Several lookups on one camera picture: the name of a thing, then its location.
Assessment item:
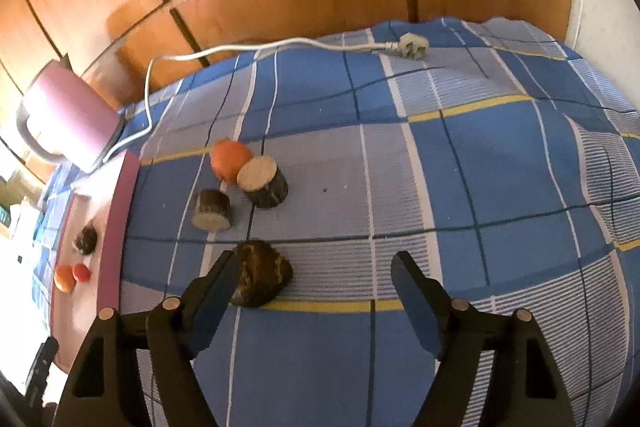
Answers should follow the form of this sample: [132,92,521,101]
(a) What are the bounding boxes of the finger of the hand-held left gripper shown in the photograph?
[24,336,60,410]

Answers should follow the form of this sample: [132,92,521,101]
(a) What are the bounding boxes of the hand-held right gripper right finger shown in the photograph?
[391,251,576,427]

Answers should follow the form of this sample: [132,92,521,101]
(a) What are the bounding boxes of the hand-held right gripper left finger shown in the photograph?
[54,249,246,427]

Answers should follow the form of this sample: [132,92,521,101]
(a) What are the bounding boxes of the large dark brown avocado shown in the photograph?
[231,239,294,308]

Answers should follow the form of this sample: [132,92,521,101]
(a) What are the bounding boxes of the orange with stem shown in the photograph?
[54,264,76,294]

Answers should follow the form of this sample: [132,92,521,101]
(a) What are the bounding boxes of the cut wood log piece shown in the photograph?
[236,156,289,210]
[191,188,232,231]

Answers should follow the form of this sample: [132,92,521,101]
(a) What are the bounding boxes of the pink shallow box tray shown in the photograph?
[47,152,142,375]

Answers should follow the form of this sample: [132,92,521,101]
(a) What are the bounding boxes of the small dark avocado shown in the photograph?
[73,225,98,254]

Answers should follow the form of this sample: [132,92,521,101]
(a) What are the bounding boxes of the plain orange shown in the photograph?
[210,138,254,184]

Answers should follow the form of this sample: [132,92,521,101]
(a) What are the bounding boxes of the blue plaid blanket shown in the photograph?
[30,18,640,427]

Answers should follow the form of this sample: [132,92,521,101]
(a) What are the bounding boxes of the pink electric kettle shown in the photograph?
[15,59,123,174]

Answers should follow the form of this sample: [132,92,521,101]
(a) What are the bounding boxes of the white power cord with plug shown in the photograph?
[102,33,430,162]

